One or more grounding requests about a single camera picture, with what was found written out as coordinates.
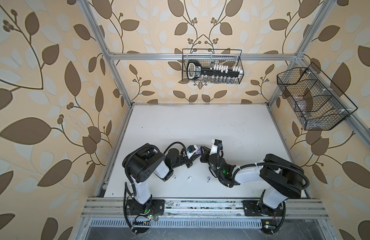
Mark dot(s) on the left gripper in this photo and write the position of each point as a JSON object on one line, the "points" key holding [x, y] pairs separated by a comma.
{"points": [[190, 162]]}

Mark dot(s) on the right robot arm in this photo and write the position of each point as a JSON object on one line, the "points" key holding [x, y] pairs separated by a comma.
{"points": [[286, 180]]}

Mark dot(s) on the aluminium rail front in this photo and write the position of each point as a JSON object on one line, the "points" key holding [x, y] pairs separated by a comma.
{"points": [[206, 209]]}

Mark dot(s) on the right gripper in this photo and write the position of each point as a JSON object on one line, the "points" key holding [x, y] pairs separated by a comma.
{"points": [[207, 151]]}

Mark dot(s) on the black wire basket wall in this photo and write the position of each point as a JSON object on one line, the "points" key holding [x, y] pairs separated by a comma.
{"points": [[205, 56], [317, 101]]}

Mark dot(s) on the black tool with white bits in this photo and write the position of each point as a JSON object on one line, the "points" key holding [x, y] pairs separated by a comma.
{"points": [[195, 70]]}

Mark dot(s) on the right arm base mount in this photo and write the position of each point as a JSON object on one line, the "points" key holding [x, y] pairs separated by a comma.
{"points": [[274, 218]]}

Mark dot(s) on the black wire basket back wall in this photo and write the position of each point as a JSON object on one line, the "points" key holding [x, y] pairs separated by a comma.
{"points": [[205, 56]]}

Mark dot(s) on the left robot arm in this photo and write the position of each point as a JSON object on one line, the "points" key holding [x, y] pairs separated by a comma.
{"points": [[148, 160]]}

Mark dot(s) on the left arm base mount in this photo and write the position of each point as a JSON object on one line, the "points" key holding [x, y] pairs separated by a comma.
{"points": [[139, 217]]}

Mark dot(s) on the black wire basket right wall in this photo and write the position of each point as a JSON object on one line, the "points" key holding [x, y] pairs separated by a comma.
{"points": [[317, 101]]}

